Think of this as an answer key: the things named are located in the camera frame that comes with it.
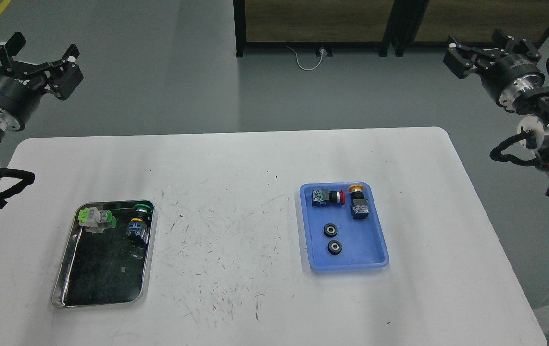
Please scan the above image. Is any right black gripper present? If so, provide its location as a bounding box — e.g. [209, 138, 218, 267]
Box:
[442, 29, 545, 112]

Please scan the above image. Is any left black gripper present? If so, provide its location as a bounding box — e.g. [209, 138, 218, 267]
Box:
[0, 32, 84, 142]

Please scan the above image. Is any black gear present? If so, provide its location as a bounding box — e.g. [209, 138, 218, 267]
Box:
[323, 223, 338, 238]
[327, 239, 342, 255]

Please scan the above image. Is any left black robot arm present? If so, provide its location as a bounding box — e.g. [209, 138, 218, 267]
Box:
[0, 32, 83, 208]

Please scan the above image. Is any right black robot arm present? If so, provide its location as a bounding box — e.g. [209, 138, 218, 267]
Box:
[442, 29, 549, 197]

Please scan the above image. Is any silver metal tray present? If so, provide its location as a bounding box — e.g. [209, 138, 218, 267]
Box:
[51, 200, 156, 308]

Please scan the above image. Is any blue plastic tray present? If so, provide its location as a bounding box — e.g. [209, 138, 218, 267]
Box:
[299, 182, 389, 272]

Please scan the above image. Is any right wooden cabinet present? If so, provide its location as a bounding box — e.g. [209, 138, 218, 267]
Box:
[389, 0, 549, 57]

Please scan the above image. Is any wooden cabinet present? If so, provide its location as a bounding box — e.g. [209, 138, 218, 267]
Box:
[233, 0, 400, 58]
[389, 0, 549, 57]

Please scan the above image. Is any left wooden cabinet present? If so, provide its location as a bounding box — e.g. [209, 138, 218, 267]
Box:
[233, 0, 400, 58]

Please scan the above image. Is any floor power socket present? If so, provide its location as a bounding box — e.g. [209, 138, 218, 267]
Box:
[316, 46, 333, 58]

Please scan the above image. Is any white green push button switch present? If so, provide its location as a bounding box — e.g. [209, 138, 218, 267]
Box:
[77, 207, 118, 234]

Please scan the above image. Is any white cable on floor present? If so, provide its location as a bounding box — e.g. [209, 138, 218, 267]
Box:
[285, 45, 324, 71]

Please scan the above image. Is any green black push button switch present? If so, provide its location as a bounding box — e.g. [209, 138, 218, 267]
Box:
[126, 203, 153, 245]

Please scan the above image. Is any yellow push button switch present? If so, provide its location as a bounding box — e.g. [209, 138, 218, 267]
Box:
[349, 184, 369, 220]

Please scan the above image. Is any red push button switch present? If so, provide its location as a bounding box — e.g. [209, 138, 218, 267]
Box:
[311, 188, 346, 207]

